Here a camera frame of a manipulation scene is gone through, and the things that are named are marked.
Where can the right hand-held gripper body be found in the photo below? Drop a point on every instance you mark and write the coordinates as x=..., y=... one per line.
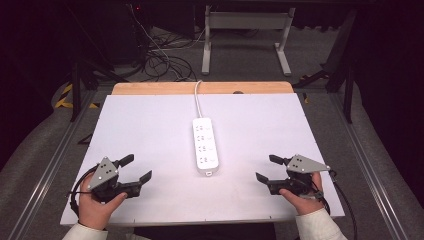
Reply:
x=305, y=165

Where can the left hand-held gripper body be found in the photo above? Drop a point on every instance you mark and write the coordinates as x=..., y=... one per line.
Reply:
x=104, y=173

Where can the person's right hand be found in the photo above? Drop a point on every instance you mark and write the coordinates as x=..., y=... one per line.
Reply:
x=306, y=204

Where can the person's left hand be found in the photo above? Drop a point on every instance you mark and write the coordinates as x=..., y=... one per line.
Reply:
x=95, y=213

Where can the white table cover board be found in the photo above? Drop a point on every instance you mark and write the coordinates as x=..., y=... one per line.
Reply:
x=150, y=133

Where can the white power strip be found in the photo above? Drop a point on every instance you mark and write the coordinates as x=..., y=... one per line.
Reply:
x=206, y=146

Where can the person's dark lap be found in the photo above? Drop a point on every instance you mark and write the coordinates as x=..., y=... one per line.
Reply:
x=203, y=233

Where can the black metal stand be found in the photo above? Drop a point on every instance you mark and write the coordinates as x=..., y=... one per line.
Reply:
x=348, y=90
x=76, y=93

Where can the yellow black hazard tape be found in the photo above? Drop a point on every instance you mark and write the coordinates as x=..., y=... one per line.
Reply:
x=63, y=100

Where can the aluminium floor rail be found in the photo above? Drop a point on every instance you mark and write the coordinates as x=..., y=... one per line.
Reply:
x=50, y=173
x=366, y=166

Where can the white metal desk frame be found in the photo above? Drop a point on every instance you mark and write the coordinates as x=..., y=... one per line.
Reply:
x=248, y=20

